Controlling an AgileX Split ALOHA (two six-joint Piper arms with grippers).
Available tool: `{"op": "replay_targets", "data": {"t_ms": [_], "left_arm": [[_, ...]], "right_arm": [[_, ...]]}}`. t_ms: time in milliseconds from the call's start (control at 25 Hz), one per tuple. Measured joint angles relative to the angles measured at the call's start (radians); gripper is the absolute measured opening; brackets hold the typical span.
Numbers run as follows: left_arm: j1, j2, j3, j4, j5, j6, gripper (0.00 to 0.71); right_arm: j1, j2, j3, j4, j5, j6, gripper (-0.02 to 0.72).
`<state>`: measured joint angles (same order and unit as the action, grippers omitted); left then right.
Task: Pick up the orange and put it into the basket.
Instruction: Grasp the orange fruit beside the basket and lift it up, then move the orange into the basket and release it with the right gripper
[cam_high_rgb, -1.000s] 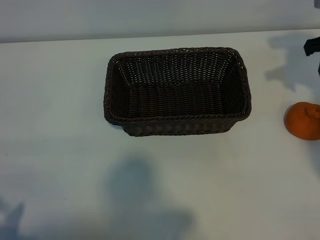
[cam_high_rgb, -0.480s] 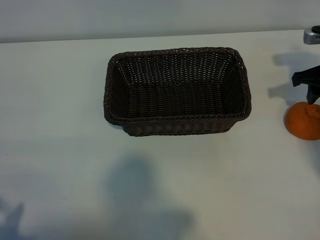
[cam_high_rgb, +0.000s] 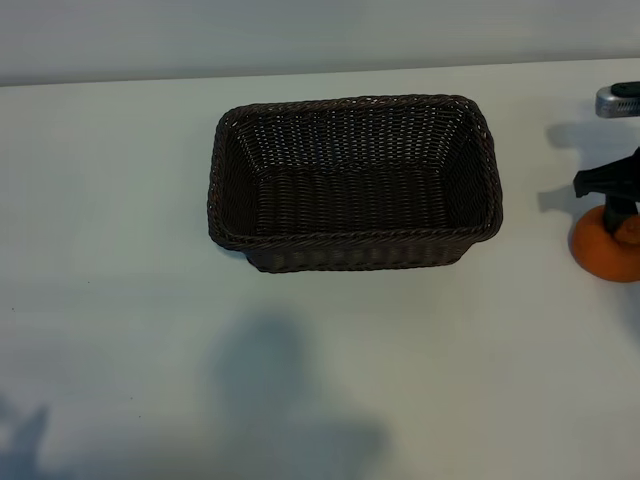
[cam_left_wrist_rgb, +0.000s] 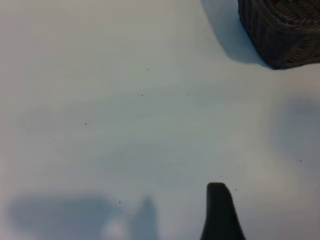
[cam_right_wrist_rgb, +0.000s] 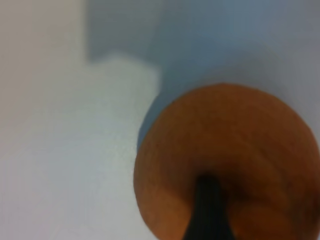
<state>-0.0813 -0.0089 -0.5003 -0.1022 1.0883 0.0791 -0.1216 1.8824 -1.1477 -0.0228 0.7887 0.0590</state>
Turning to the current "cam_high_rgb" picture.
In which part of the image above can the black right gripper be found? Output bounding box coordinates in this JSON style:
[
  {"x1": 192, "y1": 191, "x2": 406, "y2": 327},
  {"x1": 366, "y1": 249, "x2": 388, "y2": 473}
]
[{"x1": 573, "y1": 146, "x2": 640, "y2": 237}]

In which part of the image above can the orange fruit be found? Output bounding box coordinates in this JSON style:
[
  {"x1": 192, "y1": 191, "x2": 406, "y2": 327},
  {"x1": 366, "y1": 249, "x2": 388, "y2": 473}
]
[{"x1": 572, "y1": 205, "x2": 640, "y2": 284}]

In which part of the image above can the dark brown woven basket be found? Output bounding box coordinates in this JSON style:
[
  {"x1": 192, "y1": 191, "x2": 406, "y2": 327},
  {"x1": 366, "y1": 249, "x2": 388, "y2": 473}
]
[{"x1": 206, "y1": 93, "x2": 504, "y2": 274}]

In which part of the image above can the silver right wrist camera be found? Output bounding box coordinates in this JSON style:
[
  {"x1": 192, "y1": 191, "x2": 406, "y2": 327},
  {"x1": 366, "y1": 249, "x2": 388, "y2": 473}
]
[{"x1": 594, "y1": 80, "x2": 640, "y2": 119}]

